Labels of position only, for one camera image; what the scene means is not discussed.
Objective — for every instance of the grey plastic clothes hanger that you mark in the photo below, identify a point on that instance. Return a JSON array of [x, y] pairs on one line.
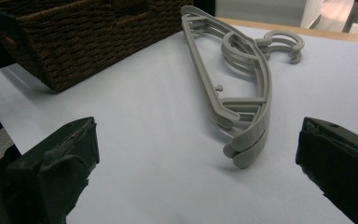
[[200, 67], [250, 158], [227, 151]]

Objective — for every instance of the brown woven basket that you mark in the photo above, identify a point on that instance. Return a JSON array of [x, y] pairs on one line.
[[90, 46]]

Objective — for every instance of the white metal desk frame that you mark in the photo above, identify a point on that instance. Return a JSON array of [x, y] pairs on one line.
[[312, 12]]

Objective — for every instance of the white table sheet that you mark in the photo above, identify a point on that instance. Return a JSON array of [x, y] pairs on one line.
[[155, 140]]

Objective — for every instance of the white cabinet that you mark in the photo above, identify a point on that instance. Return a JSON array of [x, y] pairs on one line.
[[261, 9]]

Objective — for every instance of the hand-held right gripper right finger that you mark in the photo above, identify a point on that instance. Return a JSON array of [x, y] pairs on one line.
[[341, 165]]

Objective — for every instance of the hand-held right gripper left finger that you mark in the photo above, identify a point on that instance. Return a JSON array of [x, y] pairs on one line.
[[52, 174]]

